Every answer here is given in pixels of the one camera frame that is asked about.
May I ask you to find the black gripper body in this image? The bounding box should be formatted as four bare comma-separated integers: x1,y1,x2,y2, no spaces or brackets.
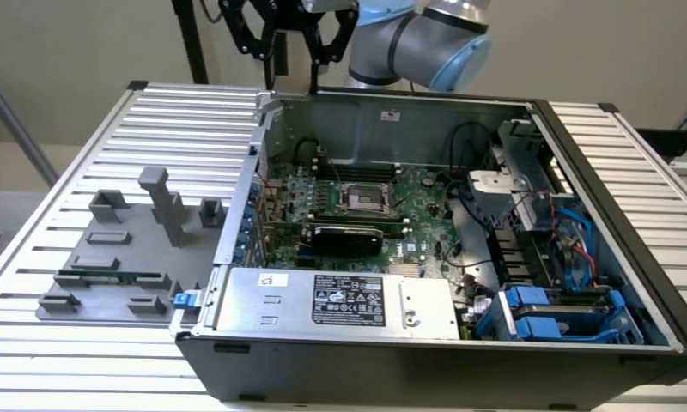
248,0,322,33

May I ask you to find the CPU socket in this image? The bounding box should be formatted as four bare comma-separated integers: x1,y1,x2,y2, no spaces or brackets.
335,182,394,215

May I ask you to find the black stand pole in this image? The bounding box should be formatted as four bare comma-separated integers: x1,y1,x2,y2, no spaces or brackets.
170,0,211,85

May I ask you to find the black RAM slot bank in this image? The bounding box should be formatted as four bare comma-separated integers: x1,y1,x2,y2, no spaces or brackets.
313,148,401,180

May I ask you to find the long RAM slot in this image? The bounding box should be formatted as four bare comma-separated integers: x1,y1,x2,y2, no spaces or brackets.
303,213,407,226

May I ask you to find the green motherboard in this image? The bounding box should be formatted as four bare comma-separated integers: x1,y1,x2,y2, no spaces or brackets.
260,165,474,276

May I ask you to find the black graphics card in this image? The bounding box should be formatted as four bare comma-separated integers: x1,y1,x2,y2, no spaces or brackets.
311,224,386,259

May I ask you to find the silver disk bay cage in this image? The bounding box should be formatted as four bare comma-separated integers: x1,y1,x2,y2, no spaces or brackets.
466,118,578,235

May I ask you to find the silver power supply unit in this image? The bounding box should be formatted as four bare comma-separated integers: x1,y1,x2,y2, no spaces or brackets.
212,267,466,342

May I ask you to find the black fan shroud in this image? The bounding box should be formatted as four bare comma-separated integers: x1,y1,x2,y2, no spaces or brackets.
489,228,553,282

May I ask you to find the green RAM stick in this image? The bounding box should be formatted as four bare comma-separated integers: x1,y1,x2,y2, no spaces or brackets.
60,269,166,286

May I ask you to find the grey parts rack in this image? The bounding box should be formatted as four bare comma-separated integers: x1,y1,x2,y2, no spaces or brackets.
36,167,231,324

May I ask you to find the blue case latch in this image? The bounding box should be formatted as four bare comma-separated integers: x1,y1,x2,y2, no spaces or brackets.
171,290,200,311

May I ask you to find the black panel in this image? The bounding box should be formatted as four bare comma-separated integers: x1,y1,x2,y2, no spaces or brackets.
634,127,687,159

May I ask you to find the black open PC case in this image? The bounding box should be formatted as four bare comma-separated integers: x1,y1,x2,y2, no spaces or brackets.
174,88,687,407

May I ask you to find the short black looped wire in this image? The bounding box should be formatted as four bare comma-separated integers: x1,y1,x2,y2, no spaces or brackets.
294,136,323,167

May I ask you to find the grey metal frame bar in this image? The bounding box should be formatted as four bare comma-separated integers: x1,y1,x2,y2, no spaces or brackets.
0,58,60,188

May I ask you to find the blue flat wire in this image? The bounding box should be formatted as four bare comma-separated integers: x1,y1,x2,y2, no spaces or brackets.
553,204,601,280

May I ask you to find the red wire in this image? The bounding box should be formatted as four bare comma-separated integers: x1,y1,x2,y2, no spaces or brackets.
570,239,602,278

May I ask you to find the blue disk bay bracket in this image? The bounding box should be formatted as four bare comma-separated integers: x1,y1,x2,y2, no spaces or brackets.
473,282,648,345

